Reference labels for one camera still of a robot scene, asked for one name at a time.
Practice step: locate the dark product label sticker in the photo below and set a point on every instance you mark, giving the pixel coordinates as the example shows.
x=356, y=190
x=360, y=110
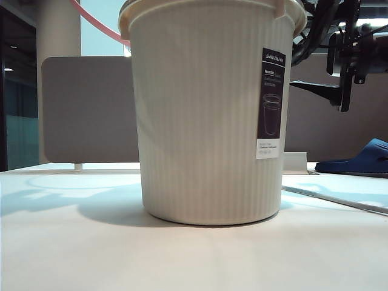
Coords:
x=271, y=106

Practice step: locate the white flat board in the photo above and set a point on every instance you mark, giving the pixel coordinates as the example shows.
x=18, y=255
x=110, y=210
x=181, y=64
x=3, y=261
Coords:
x=348, y=189

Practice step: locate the grey rounded divider panel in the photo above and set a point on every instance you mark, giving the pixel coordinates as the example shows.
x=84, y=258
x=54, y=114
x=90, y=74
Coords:
x=88, y=109

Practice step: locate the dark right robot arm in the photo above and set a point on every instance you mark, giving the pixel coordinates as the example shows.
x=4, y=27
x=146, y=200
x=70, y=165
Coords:
x=377, y=54

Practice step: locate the brown desk divider panel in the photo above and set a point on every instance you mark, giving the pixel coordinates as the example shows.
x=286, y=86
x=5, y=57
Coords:
x=309, y=130

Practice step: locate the beige round column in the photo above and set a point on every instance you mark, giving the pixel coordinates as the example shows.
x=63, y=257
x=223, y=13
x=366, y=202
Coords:
x=57, y=36

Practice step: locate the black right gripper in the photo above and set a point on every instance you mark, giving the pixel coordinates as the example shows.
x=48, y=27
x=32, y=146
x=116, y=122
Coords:
x=348, y=57

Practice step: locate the navy blue slipper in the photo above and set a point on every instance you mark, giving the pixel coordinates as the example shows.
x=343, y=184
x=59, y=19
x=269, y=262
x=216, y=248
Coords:
x=363, y=160

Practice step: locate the dark framed glass partition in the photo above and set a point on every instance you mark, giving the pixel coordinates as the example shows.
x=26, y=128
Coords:
x=18, y=91

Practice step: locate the white ribbed trash can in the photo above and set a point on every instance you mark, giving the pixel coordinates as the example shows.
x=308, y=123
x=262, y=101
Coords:
x=206, y=136

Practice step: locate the white ceiling light strip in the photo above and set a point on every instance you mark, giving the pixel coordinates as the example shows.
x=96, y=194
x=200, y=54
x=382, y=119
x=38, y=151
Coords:
x=379, y=25

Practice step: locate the white divider support post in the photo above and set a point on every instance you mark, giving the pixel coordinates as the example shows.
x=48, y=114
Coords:
x=78, y=167

